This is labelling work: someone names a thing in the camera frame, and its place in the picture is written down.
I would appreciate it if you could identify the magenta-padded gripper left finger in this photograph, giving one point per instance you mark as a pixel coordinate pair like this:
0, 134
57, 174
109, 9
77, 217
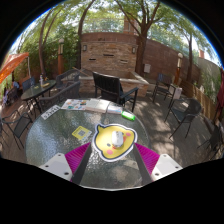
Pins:
55, 165

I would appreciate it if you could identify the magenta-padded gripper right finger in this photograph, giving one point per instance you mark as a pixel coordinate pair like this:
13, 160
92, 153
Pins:
166, 165

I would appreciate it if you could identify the yellow duck-shaped mouse pad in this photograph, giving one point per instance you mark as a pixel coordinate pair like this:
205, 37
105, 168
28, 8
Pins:
103, 143

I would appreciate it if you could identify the yellow square card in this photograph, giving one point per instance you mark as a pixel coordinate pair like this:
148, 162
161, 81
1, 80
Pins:
81, 132

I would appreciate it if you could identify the black metal mesh chair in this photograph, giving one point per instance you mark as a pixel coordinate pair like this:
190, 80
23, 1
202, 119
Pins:
186, 115
20, 125

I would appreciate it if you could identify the white number plate sign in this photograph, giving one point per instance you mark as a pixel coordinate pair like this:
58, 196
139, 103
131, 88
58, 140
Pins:
50, 111

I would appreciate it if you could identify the black metal patio chair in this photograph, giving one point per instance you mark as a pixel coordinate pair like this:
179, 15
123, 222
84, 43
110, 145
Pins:
215, 138
163, 80

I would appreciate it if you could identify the small green pack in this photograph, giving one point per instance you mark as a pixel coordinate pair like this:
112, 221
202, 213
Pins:
128, 115

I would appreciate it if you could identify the colourful printed sheet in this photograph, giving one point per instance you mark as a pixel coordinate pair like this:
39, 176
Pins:
75, 104

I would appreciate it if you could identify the dark wicker armchair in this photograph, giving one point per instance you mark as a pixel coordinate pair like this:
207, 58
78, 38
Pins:
66, 76
63, 95

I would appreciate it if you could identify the white standing board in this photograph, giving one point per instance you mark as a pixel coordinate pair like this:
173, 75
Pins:
176, 92

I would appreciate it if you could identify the white book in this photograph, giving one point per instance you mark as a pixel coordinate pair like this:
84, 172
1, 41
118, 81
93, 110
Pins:
97, 105

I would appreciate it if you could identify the wooden fence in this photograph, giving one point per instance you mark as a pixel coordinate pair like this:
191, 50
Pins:
200, 96

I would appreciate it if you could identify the small white booklet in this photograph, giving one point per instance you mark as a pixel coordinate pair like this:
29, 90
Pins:
115, 108

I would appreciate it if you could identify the dark round patio table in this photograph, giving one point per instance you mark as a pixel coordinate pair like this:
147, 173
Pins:
38, 89

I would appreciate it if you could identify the person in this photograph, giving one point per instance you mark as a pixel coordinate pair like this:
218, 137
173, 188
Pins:
11, 91

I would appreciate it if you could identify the blue patio chair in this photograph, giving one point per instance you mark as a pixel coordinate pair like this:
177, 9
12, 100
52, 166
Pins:
28, 83

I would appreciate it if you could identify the stone planter basin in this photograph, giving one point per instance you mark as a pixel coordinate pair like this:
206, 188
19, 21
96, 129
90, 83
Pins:
140, 81

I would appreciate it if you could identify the black slatted armchair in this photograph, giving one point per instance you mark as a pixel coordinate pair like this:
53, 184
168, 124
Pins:
108, 85

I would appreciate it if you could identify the orange patio umbrella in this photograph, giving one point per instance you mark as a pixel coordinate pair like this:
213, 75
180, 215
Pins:
11, 65

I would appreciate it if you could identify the large forked tree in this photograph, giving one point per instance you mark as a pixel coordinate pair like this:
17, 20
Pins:
141, 53

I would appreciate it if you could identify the twin-trunk tree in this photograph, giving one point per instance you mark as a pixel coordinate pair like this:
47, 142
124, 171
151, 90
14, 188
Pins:
41, 50

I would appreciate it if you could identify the slim curved tree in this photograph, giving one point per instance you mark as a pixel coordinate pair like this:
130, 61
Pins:
80, 36

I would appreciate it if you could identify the brown lamp post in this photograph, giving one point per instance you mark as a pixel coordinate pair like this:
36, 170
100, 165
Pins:
179, 68
60, 56

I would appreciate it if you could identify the white wall sign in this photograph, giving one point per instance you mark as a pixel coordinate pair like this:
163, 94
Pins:
147, 68

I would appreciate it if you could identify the black wall lamp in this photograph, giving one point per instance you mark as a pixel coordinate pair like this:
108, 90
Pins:
84, 47
133, 50

